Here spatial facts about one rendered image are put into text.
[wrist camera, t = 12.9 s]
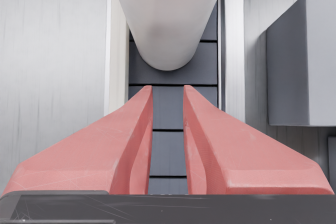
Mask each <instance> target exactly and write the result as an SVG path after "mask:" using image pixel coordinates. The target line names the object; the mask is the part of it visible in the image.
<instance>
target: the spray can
mask: <svg viewBox="0 0 336 224"><path fill-rule="evenodd" d="M216 1H217V0H119V2H120V5H121V7H122V10H123V13H124V15H125V18H126V20H127V23H128V26H129V28H130V31H131V33H132V36H133V39H134V41H135V44H136V46H137V50H138V53H139V55H140V57H141V58H142V60H143V61H144V62H145V63H146V64H147V65H148V66H150V67H151V68H153V69H155V70H158V71H162V72H172V71H176V70H179V69H181V68H183V67H184V66H186V65H187V64H188V63H189V62H190V61H191V60H192V58H193V57H194V55H195V53H196V50H197V47H198V44H199V42H200V40H201V37H202V35H203V32H204V30H205V27H206V25H207V23H208V20H209V18H210V15H211V13H212V10H213V8H214V6H215V3H216Z"/></svg>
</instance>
